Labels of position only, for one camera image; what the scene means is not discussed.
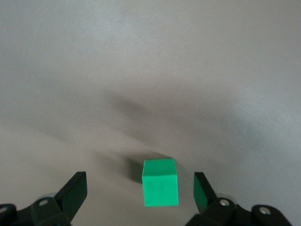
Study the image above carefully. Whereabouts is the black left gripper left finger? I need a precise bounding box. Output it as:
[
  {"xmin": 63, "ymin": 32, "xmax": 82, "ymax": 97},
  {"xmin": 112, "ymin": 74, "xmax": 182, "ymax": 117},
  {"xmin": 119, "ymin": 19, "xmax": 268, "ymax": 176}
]
[{"xmin": 0, "ymin": 171, "xmax": 88, "ymax": 226}]

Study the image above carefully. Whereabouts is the small green cube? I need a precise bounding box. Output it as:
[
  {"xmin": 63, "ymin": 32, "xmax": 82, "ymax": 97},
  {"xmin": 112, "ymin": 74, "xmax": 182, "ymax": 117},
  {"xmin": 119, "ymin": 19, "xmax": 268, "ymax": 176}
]
[{"xmin": 142, "ymin": 157, "xmax": 180, "ymax": 207}]

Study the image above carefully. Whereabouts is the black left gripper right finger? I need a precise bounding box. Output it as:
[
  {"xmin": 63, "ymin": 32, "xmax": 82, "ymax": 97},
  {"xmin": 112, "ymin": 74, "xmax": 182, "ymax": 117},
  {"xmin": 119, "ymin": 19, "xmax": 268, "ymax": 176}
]
[{"xmin": 185, "ymin": 171, "xmax": 293, "ymax": 226}]

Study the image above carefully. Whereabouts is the large table covering mat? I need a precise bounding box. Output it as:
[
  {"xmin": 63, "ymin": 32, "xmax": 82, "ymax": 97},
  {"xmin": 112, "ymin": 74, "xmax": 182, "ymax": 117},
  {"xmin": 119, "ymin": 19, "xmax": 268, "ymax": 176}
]
[{"xmin": 0, "ymin": 0, "xmax": 301, "ymax": 226}]

